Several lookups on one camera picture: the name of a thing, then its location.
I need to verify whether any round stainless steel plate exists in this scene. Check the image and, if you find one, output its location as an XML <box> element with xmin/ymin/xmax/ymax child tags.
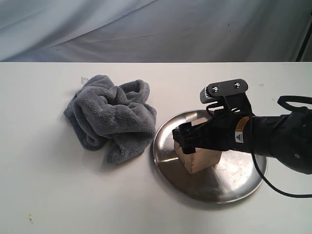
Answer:
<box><xmin>153</xmin><ymin>110</ymin><xmax>263</xmax><ymax>204</ymax></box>

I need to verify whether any wooden block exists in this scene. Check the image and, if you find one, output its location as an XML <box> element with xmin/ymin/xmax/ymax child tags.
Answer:
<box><xmin>173</xmin><ymin>117</ymin><xmax>222</xmax><ymax>175</ymax></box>

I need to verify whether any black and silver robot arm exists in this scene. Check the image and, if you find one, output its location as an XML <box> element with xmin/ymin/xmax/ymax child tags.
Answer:
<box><xmin>172</xmin><ymin>108</ymin><xmax>312</xmax><ymax>175</ymax></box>

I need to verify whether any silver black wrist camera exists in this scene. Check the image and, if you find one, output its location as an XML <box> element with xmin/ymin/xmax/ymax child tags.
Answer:
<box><xmin>199</xmin><ymin>79</ymin><xmax>252</xmax><ymax>112</ymax></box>

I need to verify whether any black camera cable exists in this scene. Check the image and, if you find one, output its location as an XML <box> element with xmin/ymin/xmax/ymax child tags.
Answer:
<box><xmin>206</xmin><ymin>95</ymin><xmax>312</xmax><ymax>198</ymax></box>

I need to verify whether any grey fluffy towel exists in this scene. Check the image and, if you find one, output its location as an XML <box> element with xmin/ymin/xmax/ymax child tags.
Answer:
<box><xmin>63</xmin><ymin>75</ymin><xmax>157</xmax><ymax>164</ymax></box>

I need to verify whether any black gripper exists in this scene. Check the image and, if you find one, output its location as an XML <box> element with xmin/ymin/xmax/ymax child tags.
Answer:
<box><xmin>172</xmin><ymin>113</ymin><xmax>252</xmax><ymax>155</ymax></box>

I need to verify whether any white backdrop sheet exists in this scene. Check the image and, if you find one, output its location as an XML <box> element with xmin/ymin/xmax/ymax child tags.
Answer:
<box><xmin>0</xmin><ymin>0</ymin><xmax>312</xmax><ymax>62</ymax></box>

